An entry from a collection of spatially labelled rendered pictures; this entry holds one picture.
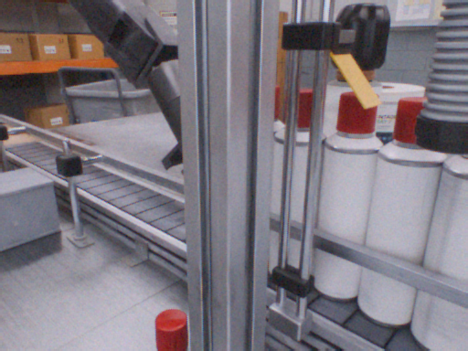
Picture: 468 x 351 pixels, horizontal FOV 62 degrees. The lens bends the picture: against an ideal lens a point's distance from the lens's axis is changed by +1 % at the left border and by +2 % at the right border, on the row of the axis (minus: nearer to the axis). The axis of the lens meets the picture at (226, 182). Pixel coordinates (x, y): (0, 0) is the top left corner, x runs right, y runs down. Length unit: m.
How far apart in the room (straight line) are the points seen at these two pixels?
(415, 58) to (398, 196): 4.47
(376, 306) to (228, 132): 0.24
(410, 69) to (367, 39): 4.17
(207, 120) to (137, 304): 0.30
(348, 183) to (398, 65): 4.47
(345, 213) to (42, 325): 0.35
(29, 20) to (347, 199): 5.17
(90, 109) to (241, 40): 2.69
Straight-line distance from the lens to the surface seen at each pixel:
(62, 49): 4.69
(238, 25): 0.23
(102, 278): 0.56
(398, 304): 0.39
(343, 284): 0.41
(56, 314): 0.51
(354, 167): 0.36
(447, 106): 0.22
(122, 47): 0.55
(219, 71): 0.23
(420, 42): 4.79
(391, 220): 0.35
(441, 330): 0.38
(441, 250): 0.35
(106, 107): 2.82
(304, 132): 0.38
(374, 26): 0.64
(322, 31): 0.28
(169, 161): 0.47
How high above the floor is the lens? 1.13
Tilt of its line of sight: 20 degrees down
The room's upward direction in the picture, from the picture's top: straight up
